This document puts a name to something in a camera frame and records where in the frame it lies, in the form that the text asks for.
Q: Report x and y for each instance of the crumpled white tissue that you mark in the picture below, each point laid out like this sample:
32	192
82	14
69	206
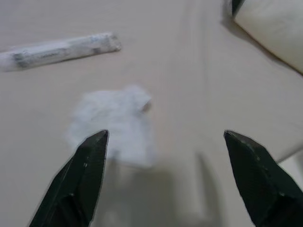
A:
113	118

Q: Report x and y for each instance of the bed with beige sheet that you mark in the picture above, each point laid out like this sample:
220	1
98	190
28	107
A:
184	94

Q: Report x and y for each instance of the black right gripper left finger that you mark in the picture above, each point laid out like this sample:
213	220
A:
75	184

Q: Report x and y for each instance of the white printed tube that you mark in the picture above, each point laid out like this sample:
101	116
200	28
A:
59	50

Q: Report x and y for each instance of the cream cartoon print blanket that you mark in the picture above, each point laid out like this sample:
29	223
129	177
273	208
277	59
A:
277	30

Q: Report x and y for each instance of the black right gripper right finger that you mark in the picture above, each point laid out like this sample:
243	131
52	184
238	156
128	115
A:
260	189

